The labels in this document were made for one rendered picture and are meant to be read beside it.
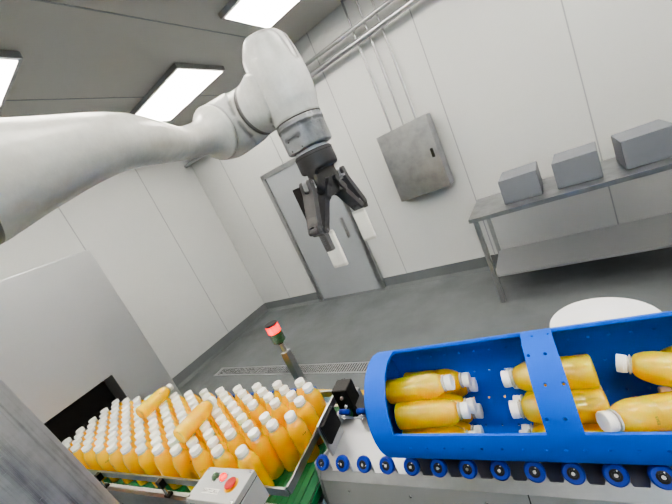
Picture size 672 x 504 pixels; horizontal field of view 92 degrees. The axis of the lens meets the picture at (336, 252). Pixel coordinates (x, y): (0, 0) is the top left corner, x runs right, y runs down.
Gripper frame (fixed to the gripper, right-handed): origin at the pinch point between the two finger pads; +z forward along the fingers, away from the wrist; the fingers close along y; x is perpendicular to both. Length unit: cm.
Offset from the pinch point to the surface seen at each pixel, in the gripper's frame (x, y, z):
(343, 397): -50, -25, 63
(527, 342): 20.5, -18.2, 38.0
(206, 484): -67, 23, 51
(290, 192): -283, -330, -25
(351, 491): -37, 2, 73
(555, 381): 24.8, -9.5, 41.5
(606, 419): 31, -7, 48
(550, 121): 39, -340, 21
